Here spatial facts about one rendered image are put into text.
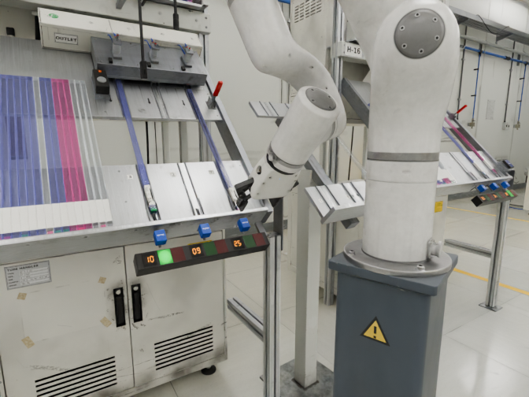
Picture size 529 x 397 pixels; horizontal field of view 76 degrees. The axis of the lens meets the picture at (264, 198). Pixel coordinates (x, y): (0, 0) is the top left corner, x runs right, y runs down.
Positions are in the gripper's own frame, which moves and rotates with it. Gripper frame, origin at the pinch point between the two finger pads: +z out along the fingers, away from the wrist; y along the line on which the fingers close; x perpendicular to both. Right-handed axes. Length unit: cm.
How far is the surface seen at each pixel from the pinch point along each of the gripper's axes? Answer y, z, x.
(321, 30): 85, 4, 104
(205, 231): -11.5, 9.0, -1.0
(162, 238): -21.8, 9.0, -0.9
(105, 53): -25, 4, 61
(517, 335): 138, 48, -61
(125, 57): -20, 4, 60
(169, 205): -17.6, 10.2, 8.7
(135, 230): -27.2, 9.2, 2.2
